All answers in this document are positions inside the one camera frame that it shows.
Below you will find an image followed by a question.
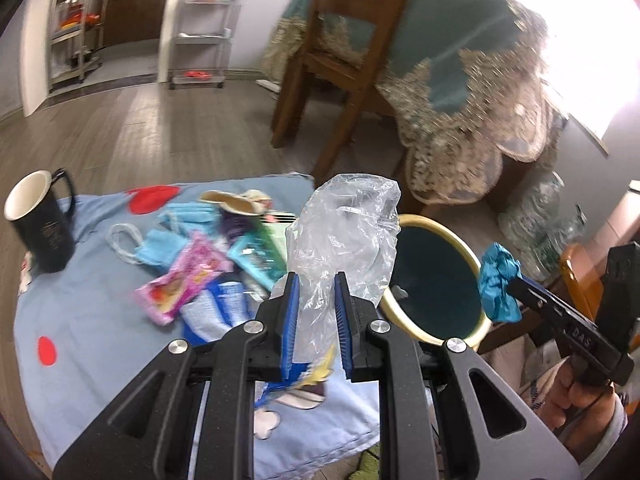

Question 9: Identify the green white carton box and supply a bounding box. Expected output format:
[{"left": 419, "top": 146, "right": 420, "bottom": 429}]
[{"left": 256, "top": 211, "right": 297, "bottom": 281}]

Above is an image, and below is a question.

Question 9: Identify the white wheeled shelf cart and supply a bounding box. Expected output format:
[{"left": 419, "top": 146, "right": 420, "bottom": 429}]
[{"left": 167, "top": 0, "right": 243, "bottom": 90}]

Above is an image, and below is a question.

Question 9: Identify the green slipper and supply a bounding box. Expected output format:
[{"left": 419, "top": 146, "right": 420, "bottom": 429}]
[{"left": 348, "top": 444, "right": 380, "bottom": 480}]

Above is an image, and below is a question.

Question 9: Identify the clear plastic bag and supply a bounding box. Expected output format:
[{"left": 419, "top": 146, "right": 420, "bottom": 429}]
[{"left": 285, "top": 174, "right": 401, "bottom": 365}]

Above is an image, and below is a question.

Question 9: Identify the wooden chair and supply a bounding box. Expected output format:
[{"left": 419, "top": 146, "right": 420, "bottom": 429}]
[{"left": 271, "top": 0, "right": 408, "bottom": 185}]

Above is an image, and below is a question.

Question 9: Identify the teal bin with yellow rim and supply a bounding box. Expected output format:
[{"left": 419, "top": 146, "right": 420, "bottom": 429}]
[{"left": 380, "top": 214, "right": 491, "bottom": 349}]

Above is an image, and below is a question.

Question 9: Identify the blue face mask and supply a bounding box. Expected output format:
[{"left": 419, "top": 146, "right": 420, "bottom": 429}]
[
  {"left": 106, "top": 223, "right": 189, "bottom": 271},
  {"left": 158, "top": 202, "right": 221, "bottom": 237}
]

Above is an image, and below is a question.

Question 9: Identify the grey metal shelf rack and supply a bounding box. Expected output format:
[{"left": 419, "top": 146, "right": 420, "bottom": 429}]
[{"left": 47, "top": 0, "right": 108, "bottom": 91}]

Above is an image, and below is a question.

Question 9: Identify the large clear water bottle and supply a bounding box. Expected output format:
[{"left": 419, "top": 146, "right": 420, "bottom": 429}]
[{"left": 498, "top": 171, "right": 588, "bottom": 283}]

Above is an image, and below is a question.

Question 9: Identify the purple plastic bottle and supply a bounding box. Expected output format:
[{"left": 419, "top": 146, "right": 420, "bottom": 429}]
[{"left": 220, "top": 209, "right": 256, "bottom": 246}]

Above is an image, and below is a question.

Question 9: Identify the red beige paper cup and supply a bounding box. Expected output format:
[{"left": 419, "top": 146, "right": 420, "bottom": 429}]
[{"left": 198, "top": 190, "right": 272, "bottom": 216}]

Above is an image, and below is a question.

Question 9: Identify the pink snack wrapper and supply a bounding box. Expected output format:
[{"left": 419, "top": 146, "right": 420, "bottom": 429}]
[{"left": 134, "top": 232, "right": 233, "bottom": 326}]

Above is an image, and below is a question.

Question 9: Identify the right hand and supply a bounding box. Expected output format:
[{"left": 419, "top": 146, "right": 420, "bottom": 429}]
[{"left": 538, "top": 359, "right": 617, "bottom": 463}]

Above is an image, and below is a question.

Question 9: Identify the black mug white inside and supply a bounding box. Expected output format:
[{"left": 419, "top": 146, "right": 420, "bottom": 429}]
[{"left": 3, "top": 168, "right": 76, "bottom": 273}]

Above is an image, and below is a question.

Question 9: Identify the teal wrapper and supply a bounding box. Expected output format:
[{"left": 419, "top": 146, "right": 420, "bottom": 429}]
[{"left": 477, "top": 243, "right": 522, "bottom": 323}]

